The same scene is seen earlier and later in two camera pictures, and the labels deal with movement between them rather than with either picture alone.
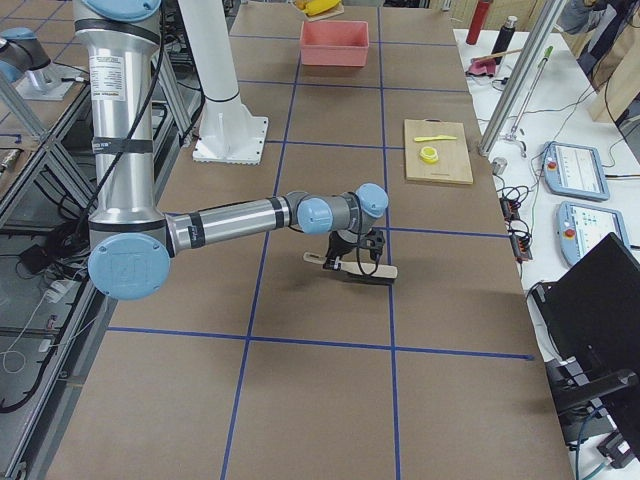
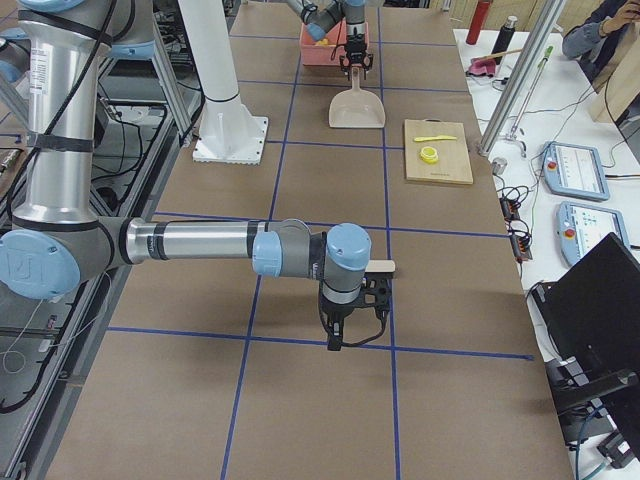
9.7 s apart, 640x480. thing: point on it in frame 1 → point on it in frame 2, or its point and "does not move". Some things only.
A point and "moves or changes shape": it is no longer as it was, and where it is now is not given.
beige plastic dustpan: [338, 10] moves or changes shape
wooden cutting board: [453, 164] does not move
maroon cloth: [482, 66] does not move
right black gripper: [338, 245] → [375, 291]
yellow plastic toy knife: [419, 139] does not move
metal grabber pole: [512, 136] does not move
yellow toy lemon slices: [429, 154] does not move
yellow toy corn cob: [316, 7] moves or changes shape
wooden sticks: [497, 54] does not move
